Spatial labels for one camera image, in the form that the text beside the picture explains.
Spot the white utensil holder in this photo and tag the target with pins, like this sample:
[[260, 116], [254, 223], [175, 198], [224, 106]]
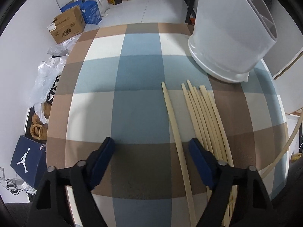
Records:
[[230, 37]]

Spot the separate bamboo chopstick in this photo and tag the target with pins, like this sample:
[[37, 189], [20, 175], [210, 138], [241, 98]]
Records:
[[181, 156]]

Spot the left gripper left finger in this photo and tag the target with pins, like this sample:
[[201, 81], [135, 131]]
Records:
[[50, 206]]

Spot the brown slippers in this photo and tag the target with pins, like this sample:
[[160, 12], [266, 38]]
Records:
[[38, 129]]

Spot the navy jordan shoe box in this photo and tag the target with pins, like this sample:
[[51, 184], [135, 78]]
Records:
[[29, 160]]

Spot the checkered tablecloth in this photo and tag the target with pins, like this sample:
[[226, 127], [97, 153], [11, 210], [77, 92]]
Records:
[[111, 86]]

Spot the blue cardboard box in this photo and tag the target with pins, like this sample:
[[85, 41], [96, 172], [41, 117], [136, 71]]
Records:
[[89, 10]]

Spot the white plastic bags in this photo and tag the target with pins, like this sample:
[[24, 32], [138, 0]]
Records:
[[47, 72]]

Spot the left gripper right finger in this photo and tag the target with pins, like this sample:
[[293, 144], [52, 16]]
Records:
[[252, 206]]

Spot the brown cardboard box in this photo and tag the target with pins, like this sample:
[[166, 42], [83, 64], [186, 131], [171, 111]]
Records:
[[67, 25]]

